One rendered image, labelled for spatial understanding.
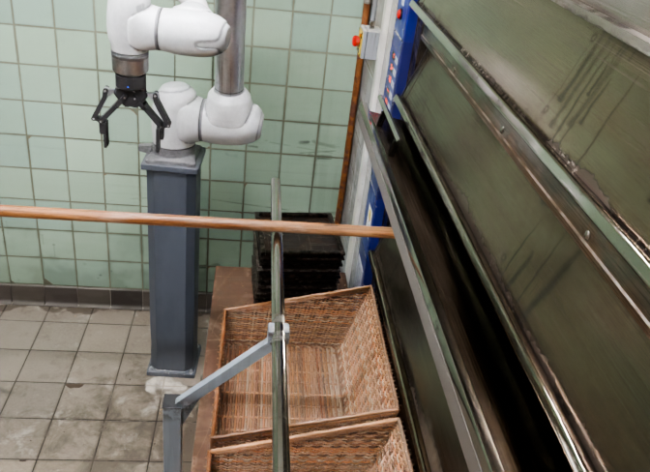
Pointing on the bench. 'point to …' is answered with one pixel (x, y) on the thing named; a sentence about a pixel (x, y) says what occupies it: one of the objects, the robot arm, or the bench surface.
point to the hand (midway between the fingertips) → (132, 144)
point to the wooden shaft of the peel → (194, 221)
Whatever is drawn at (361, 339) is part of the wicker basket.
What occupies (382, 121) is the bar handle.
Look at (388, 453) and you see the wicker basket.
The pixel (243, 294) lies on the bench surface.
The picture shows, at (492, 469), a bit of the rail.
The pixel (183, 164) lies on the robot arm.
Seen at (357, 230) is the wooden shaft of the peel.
